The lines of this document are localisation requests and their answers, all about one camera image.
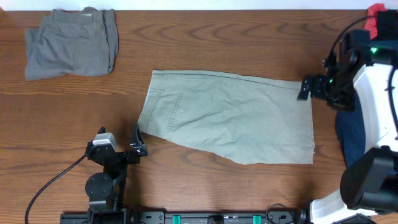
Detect khaki beige shorts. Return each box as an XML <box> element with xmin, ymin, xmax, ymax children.
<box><xmin>138</xmin><ymin>70</ymin><xmax>315</xmax><ymax>164</ymax></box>

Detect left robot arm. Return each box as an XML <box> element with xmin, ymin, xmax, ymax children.
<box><xmin>85</xmin><ymin>123</ymin><xmax>147</xmax><ymax>223</ymax></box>

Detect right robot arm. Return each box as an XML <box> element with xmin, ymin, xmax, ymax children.
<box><xmin>293</xmin><ymin>29</ymin><xmax>397</xmax><ymax>223</ymax></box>

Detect navy blue garment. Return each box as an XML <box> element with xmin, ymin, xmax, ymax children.
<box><xmin>335</xmin><ymin>93</ymin><xmax>366</xmax><ymax>167</ymax></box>

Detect red cloth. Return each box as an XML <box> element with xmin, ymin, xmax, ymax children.
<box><xmin>363</xmin><ymin>3</ymin><xmax>387</xmax><ymax>39</ymax></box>

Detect folded grey shorts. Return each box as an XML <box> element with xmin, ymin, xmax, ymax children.
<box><xmin>25</xmin><ymin>7</ymin><xmax>119</xmax><ymax>80</ymax></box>

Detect black cloth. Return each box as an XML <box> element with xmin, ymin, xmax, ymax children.
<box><xmin>376</xmin><ymin>10</ymin><xmax>398</xmax><ymax>40</ymax></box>

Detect left black cable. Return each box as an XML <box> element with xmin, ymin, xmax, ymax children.
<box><xmin>24</xmin><ymin>154</ymin><xmax>90</xmax><ymax>224</ymax></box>

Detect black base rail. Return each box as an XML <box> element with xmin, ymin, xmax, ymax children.
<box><xmin>60</xmin><ymin>204</ymin><xmax>310</xmax><ymax>224</ymax></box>

